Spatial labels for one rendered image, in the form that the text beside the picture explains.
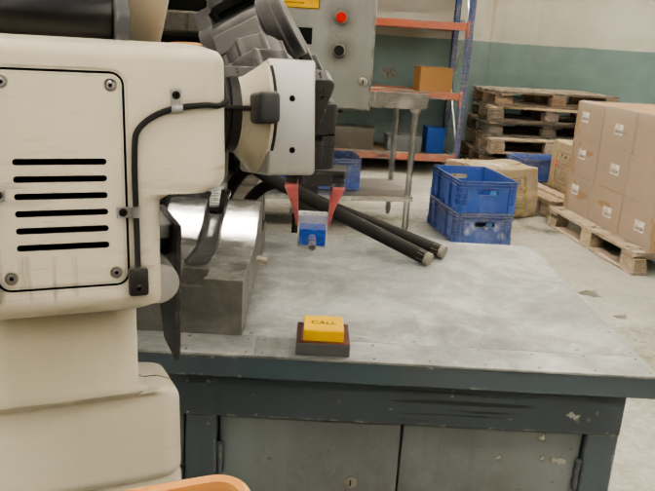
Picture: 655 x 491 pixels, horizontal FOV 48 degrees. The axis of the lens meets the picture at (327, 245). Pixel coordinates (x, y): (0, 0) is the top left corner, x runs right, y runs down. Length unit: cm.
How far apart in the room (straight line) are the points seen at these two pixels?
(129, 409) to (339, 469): 56
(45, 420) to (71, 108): 30
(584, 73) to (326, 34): 665
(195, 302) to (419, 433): 41
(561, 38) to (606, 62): 56
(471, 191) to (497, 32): 358
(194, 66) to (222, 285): 54
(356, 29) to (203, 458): 114
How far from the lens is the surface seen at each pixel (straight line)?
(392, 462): 124
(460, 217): 478
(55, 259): 63
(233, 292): 112
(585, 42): 842
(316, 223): 122
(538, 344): 123
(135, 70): 63
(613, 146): 513
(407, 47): 790
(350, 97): 193
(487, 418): 121
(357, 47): 192
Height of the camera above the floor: 125
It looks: 16 degrees down
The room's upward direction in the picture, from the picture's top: 4 degrees clockwise
